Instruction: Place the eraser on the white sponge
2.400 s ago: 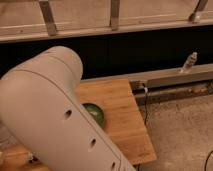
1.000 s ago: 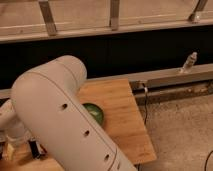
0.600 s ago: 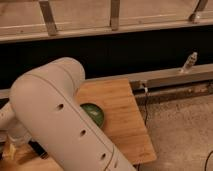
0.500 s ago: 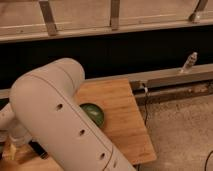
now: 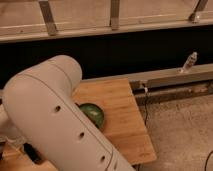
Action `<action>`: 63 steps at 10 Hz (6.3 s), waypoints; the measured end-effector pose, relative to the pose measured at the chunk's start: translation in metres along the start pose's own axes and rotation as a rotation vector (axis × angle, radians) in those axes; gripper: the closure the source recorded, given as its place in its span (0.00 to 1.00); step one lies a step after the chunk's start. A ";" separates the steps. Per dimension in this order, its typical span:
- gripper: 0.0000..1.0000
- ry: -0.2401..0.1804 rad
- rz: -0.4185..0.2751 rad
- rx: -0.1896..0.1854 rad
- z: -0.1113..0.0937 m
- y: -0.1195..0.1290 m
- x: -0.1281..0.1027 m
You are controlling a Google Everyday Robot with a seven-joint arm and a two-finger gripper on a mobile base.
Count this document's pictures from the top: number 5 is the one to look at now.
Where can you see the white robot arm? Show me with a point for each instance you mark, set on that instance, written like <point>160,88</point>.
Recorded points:
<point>37,108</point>

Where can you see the green round plate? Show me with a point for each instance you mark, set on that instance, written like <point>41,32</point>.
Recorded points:
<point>94,113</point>

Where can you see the wooden table board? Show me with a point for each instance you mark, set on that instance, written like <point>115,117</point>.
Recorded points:
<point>123,126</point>

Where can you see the small bottle on ledge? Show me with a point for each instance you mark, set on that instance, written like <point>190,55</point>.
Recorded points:
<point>191,60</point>

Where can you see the middle metal bracket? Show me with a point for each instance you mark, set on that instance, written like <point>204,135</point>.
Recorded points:
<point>114,14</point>

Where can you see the metal bracket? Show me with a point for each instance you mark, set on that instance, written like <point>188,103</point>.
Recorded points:
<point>114,14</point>
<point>48,17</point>
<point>196,15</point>

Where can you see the left metal bracket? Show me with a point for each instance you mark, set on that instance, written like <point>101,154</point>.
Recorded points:
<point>48,17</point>

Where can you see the right metal bracket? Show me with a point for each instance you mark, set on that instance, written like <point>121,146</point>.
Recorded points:
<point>196,15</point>

